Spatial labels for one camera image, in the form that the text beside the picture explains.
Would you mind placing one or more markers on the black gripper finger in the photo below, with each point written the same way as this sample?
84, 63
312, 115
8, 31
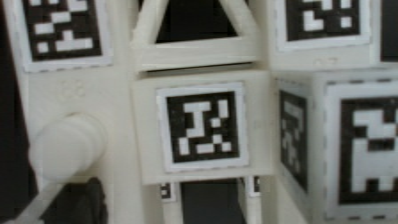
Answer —
79, 206

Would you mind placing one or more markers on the white chair backrest part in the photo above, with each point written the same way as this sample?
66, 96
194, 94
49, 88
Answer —
162, 65

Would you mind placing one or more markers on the white chair seat part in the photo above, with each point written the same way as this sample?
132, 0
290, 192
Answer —
66, 148

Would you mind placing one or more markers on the white chair leg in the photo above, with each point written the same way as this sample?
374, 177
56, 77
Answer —
338, 144

